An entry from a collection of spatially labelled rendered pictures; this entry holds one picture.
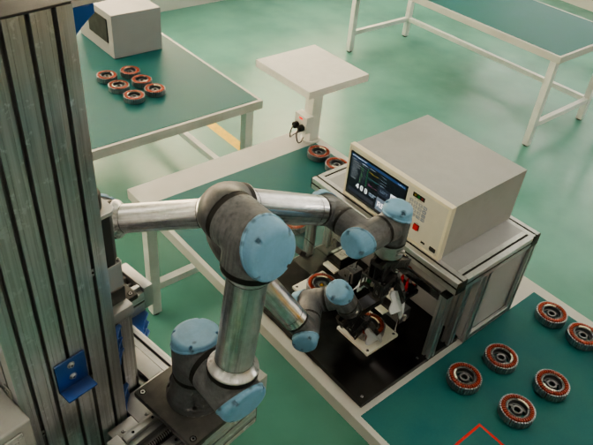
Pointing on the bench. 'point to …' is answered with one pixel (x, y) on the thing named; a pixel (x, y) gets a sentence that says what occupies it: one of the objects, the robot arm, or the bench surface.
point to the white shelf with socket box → (311, 82)
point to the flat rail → (420, 282)
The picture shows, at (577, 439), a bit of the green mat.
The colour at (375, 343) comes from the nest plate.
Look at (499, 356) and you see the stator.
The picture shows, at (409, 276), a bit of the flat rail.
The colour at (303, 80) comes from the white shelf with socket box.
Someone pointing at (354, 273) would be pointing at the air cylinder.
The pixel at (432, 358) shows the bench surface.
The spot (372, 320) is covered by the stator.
